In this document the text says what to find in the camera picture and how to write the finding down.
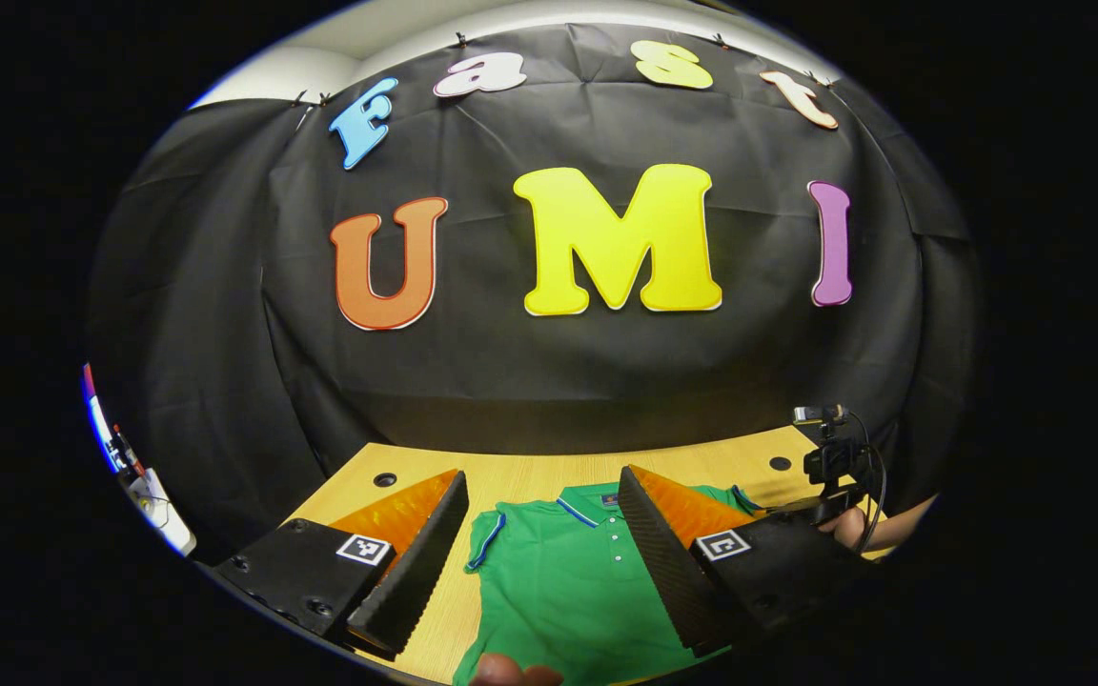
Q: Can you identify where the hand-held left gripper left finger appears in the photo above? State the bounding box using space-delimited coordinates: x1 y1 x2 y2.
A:
213 468 471 658

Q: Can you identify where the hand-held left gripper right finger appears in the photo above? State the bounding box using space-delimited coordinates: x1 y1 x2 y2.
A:
617 464 874 658

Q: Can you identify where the green T-shirt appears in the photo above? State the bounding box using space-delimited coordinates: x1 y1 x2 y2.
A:
454 483 764 686

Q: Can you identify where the black backdrop cloth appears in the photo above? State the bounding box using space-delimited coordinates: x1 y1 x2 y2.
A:
87 24 981 563

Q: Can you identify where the white device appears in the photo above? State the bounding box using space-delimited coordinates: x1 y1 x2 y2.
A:
128 465 198 558

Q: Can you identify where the black camera cable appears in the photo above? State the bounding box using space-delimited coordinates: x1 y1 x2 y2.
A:
844 410 890 555

